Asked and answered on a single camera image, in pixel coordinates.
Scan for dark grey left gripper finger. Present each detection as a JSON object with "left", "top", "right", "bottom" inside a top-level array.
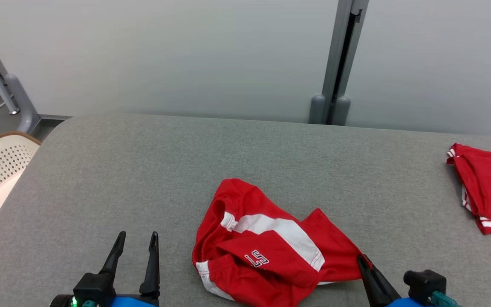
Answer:
[
  {"left": 99, "top": 231, "right": 127, "bottom": 275},
  {"left": 139, "top": 232, "right": 161, "bottom": 296}
]

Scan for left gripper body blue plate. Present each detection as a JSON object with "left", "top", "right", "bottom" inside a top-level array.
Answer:
[{"left": 49, "top": 294, "right": 160, "bottom": 307}]

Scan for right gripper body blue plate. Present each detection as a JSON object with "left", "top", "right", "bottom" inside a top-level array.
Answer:
[{"left": 385, "top": 297, "right": 431, "bottom": 307}]

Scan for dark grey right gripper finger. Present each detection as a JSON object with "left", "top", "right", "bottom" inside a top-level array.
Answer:
[{"left": 357, "top": 254, "right": 401, "bottom": 307}]

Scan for red shorts with white stripe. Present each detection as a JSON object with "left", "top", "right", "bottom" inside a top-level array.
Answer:
[{"left": 192, "top": 178, "right": 373, "bottom": 307}]

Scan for cream perforated laundry basket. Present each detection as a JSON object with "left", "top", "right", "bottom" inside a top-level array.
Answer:
[{"left": 0, "top": 131, "right": 41, "bottom": 221}]

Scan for right black cable teal plug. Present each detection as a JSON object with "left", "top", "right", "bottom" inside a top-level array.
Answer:
[{"left": 431, "top": 291, "right": 459, "bottom": 307}]

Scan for thick grey metal frame tube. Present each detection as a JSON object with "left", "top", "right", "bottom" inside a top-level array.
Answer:
[{"left": 5, "top": 73, "right": 42, "bottom": 133}]

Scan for grey partition post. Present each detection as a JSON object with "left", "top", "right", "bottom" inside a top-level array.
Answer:
[{"left": 309, "top": 0, "right": 370, "bottom": 126}]

